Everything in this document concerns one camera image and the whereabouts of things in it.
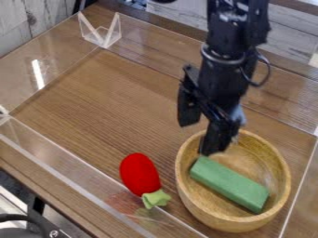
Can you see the brown wooden bowl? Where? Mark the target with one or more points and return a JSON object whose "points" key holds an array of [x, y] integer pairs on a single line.
{"points": [[256, 160]]}

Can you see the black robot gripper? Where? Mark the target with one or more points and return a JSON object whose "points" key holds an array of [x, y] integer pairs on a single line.
{"points": [[210, 92]]}

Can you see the clear acrylic corner bracket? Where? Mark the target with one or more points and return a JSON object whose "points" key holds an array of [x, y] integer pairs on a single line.
{"points": [[100, 36]]}

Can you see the black stand with cable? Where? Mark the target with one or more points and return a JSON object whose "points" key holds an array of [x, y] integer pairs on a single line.
{"points": [[26, 223]]}

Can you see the red plush radish toy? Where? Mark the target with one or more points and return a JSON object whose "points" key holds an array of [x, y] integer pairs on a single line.
{"points": [[140, 178]]}

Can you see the green rectangular block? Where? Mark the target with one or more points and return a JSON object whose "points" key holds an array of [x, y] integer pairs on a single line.
{"points": [[230, 184]]}

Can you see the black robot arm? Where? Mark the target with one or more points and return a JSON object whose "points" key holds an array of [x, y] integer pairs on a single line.
{"points": [[238, 26]]}

